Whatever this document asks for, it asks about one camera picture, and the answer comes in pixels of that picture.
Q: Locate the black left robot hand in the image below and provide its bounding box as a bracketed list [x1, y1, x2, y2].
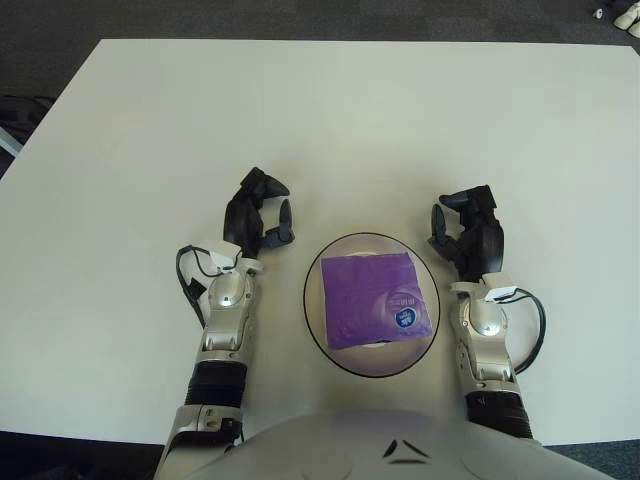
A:
[222, 166, 296, 261]

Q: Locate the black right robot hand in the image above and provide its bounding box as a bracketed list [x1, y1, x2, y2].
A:
[425, 183, 505, 282]

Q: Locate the purple tissue paper pack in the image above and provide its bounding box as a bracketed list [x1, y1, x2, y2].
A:
[321, 251, 433, 350]

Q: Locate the white plate with black rim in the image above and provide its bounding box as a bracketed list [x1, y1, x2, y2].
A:
[302, 231, 442, 379]

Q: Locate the silver robot torso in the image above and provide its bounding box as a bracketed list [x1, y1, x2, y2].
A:
[192, 408, 596, 480]

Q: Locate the black bag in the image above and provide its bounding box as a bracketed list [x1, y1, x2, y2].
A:
[0, 94, 56, 144]

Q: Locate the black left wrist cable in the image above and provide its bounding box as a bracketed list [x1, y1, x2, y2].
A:
[174, 243, 236, 329]

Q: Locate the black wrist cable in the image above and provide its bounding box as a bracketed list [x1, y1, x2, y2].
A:
[174, 243, 236, 329]
[494, 289, 547, 375]

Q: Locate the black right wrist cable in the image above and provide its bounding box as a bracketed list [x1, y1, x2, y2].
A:
[494, 289, 547, 375]

